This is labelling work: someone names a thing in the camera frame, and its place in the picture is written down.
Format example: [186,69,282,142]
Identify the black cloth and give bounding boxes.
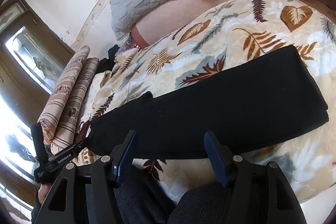
[98,45,121,73]

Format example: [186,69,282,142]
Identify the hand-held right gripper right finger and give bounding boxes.
[203,131,308,224]

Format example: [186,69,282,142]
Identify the leaf print blanket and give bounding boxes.
[71,0,336,203]

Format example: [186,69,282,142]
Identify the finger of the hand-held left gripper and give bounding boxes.
[70,130,91,151]

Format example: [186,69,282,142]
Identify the wooden door with glass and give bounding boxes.
[0,0,77,94]

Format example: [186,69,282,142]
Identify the pink bed sheet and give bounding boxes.
[131,0,258,46]

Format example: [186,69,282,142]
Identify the person's left hand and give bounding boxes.
[37,182,54,205]

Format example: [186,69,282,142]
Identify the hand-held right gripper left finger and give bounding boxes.
[33,130,138,224]

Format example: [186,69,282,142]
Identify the striped floral cushion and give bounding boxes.
[51,57,100,156]
[38,46,91,144]

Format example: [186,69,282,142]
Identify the black pants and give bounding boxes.
[88,45,330,160]

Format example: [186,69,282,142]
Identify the colourful patterned cloth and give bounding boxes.
[119,36,141,52]

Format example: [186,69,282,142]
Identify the person's left leg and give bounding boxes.
[113,168,176,224]

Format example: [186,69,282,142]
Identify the person's right leg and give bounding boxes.
[168,182,230,224]

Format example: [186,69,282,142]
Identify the person's leg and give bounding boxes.
[168,182,230,224]
[113,168,176,224]

